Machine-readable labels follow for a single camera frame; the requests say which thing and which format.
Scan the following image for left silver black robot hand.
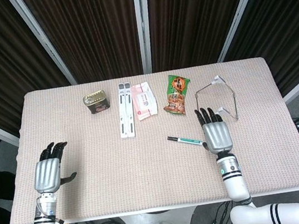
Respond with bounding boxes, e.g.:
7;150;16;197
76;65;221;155
27;139;80;196

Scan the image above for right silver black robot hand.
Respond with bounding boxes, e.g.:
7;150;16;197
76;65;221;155
193;103;234;158

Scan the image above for white green marker pen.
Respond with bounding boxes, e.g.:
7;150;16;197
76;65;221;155
174;133;204;149

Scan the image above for green orange snack bag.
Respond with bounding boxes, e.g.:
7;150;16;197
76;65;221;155
158;72;195;119

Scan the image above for pink wet wipes pack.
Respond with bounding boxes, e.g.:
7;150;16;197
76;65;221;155
130;80;159;123

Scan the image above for gold black luncheon meat tin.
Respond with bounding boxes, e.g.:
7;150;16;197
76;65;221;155
81;88;112;116

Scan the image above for beige woven tablecloth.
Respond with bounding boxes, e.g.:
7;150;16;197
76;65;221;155
0;51;299;224

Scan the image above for white folding laptop stand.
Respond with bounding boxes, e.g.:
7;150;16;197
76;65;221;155
112;82;140;139

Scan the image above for metal wire display stand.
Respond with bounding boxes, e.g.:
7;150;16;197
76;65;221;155
192;73;239;126

